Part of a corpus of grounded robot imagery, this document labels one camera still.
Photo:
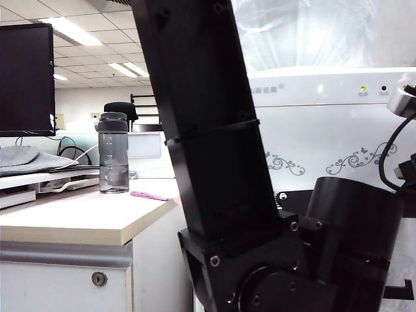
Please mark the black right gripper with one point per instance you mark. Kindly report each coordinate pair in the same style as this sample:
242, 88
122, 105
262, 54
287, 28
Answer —
410, 203

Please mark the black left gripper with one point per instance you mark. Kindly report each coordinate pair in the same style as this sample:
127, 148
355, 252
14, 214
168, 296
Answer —
395, 294

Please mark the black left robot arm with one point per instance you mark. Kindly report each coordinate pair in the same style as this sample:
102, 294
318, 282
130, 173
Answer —
211, 130

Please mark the white water dispenser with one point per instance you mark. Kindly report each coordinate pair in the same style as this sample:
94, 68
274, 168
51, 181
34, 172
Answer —
325, 130

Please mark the plastic-wrapped water jug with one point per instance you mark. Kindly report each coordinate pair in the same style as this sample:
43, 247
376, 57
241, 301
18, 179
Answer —
308, 32

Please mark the white desk partition panel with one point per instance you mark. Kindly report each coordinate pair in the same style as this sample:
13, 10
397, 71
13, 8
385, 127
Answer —
146, 146

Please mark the small grey desk object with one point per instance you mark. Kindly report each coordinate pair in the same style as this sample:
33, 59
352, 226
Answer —
132, 175

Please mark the frosted glass desk partition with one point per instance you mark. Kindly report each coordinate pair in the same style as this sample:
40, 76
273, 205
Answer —
83, 138

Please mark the black USB plug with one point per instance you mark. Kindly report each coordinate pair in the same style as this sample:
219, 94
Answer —
402, 169

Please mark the pink paper sheet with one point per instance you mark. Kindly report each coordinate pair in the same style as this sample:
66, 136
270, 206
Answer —
147, 195

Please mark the black flat screen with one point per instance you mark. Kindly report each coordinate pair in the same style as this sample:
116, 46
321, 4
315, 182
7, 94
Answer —
146, 127

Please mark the black shelf rack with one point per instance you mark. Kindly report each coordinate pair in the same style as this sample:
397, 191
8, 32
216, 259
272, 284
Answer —
143, 96

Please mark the round metal drawer lock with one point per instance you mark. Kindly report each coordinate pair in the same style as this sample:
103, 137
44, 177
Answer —
99, 279

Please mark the grey bottle with black lid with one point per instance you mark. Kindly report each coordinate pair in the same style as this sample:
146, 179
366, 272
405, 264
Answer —
113, 146

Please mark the ceiling light strip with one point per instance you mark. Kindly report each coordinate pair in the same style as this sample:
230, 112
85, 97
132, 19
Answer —
138, 69
123, 70

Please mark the black office chair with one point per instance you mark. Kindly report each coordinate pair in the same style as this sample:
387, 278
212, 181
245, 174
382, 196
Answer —
121, 107

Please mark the white drawer cabinet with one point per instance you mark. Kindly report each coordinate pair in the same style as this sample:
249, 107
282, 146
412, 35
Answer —
48, 292

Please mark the beige cardboard box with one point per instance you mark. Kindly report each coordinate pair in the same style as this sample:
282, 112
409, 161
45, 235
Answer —
59, 122

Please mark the ceiling air vent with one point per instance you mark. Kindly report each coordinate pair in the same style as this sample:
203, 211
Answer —
110, 2

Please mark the small ceiling light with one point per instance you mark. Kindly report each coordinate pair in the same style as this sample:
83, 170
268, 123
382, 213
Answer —
60, 77

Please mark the wide ceiling light panel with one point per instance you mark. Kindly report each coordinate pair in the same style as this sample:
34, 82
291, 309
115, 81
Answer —
71, 31

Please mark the grey felt sleeve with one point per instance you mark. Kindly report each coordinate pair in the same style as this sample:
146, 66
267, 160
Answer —
32, 161

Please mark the white monitor riser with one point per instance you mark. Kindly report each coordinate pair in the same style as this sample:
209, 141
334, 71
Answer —
19, 182

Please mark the black computer monitor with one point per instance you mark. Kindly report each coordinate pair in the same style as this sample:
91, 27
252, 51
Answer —
26, 81

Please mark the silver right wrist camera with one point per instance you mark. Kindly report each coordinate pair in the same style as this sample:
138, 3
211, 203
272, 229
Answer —
401, 104

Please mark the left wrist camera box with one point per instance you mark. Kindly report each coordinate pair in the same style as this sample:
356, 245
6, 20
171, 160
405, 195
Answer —
295, 201

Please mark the white wall socket plate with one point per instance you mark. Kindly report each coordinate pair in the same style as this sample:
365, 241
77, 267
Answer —
95, 115

